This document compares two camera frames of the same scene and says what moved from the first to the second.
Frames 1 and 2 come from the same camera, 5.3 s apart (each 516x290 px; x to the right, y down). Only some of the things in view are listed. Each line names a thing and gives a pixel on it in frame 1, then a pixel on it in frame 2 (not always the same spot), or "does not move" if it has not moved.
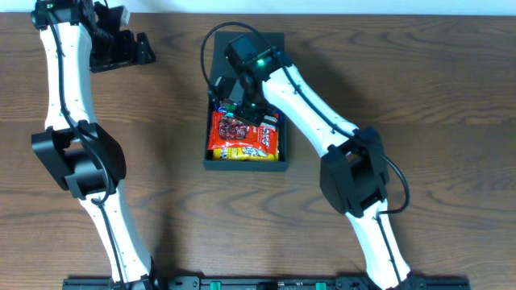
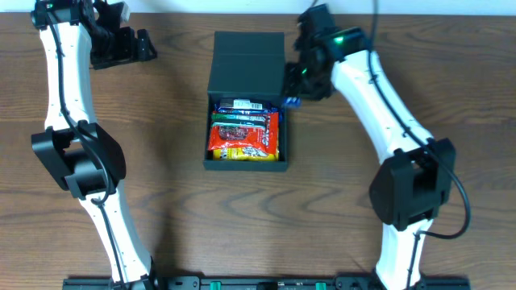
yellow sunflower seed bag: [243, 154] does not move
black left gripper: [122, 59] does not move
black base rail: [265, 283] does not move
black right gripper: [250, 113] → [291, 80]
